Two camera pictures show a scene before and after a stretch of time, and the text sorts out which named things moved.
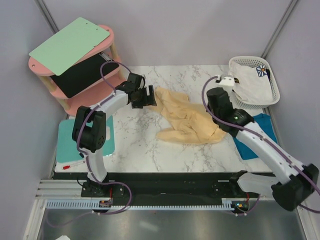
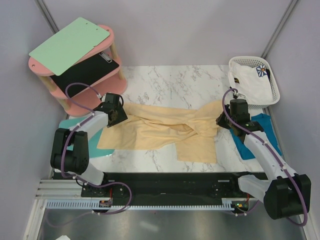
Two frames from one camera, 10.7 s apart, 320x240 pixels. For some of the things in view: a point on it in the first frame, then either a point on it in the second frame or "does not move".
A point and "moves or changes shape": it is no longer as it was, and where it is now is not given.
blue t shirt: [263, 120] does not move
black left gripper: [149, 100] -> [122, 116]
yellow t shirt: [192, 123] moves or changes shape
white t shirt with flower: [255, 84] does not move
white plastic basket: [255, 61] does not move
